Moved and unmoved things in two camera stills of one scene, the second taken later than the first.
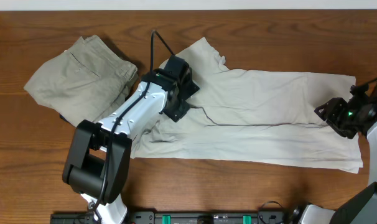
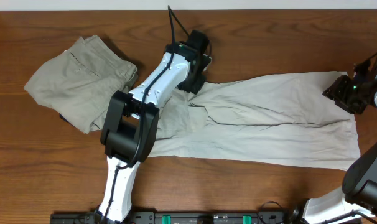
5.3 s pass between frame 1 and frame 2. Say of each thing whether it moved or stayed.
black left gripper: moved
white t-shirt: stayed
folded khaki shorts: stayed
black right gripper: moved
